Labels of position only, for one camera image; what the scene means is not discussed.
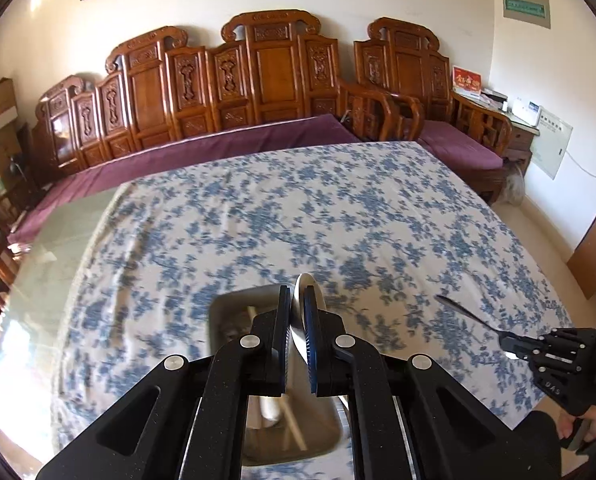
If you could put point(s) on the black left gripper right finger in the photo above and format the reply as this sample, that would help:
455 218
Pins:
321 328

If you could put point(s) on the metal spoon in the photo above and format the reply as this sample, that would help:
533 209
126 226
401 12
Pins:
447 302

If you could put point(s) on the grey metal tray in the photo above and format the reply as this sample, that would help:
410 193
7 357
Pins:
296 426

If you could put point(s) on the white wall panel box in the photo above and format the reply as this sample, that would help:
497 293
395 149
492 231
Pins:
551 143

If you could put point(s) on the carved wooden long bench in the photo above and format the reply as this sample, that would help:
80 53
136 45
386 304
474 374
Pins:
272 66

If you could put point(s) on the wooden side table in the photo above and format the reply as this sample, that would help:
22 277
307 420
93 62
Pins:
518 150

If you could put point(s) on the blue floral tablecloth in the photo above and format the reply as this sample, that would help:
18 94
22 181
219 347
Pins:
383 228

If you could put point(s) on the red sign card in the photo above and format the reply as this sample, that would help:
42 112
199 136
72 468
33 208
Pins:
466 81

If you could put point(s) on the purple armchair cushion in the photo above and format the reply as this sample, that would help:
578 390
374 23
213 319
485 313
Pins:
455 149

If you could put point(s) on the carved wooden armchair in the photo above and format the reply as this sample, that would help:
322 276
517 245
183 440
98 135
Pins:
404 60

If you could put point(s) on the white ceramic soup spoon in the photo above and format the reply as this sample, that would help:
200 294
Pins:
298 323

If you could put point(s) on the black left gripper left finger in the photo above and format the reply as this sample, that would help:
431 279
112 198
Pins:
270 359

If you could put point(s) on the purple bench cushion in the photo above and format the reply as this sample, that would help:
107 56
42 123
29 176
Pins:
299 133

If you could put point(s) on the green wall plaque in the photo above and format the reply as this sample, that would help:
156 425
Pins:
535 12

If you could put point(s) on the cardboard boxes stack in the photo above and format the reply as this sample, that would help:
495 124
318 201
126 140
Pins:
9 144

